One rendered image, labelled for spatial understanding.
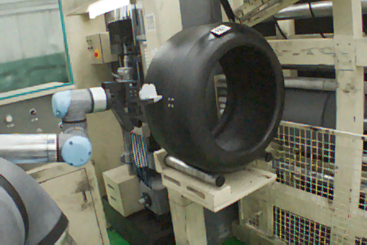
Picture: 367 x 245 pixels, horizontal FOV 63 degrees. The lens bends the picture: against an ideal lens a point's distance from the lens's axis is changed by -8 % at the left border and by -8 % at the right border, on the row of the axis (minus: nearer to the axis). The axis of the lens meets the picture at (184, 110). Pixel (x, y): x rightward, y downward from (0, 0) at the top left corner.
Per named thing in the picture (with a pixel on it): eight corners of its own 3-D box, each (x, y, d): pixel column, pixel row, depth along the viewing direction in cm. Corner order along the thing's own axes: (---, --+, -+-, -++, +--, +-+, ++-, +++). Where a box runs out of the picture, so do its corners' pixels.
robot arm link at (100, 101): (95, 115, 94) (86, 111, 101) (109, 112, 97) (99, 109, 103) (93, 88, 93) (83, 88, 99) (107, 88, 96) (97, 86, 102)
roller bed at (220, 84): (219, 128, 184) (213, 75, 177) (237, 121, 192) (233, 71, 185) (244, 133, 168) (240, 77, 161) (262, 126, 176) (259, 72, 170)
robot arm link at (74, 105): (52, 118, 94) (49, 90, 92) (86, 113, 100) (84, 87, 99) (59, 123, 88) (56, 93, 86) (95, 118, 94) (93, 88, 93)
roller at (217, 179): (174, 158, 149) (168, 166, 147) (168, 152, 146) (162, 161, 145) (227, 179, 121) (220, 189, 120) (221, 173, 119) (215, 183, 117)
